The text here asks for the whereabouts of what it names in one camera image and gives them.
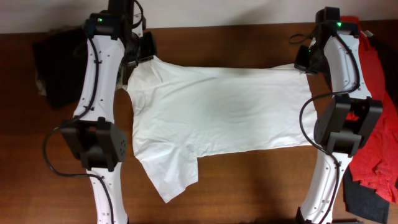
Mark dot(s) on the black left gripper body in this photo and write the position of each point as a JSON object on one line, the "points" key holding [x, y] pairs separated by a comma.
{"points": [[141, 49]]}

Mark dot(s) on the folded beige garment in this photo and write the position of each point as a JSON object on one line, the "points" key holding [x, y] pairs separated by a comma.
{"points": [[40, 85]]}

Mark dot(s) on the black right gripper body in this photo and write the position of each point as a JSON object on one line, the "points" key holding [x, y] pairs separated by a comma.
{"points": [[310, 61]]}

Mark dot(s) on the white t-shirt with robot print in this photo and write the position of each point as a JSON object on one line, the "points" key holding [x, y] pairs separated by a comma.
{"points": [[184, 113]]}

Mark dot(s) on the dark grey garment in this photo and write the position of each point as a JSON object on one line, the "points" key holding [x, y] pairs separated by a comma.
{"points": [[359, 200]]}

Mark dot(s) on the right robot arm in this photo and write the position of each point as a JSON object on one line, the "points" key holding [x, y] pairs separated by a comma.
{"points": [[347, 123]]}

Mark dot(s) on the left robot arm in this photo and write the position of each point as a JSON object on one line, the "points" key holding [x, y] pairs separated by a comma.
{"points": [[116, 44]]}

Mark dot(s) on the red t-shirt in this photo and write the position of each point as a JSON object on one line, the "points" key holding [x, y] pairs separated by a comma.
{"points": [[375, 165]]}

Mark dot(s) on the folded black garment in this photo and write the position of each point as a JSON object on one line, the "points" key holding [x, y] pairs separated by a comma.
{"points": [[61, 61]]}

